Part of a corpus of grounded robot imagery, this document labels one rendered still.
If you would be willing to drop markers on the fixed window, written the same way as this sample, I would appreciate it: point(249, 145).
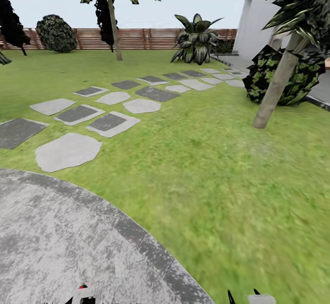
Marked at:
point(277, 39)

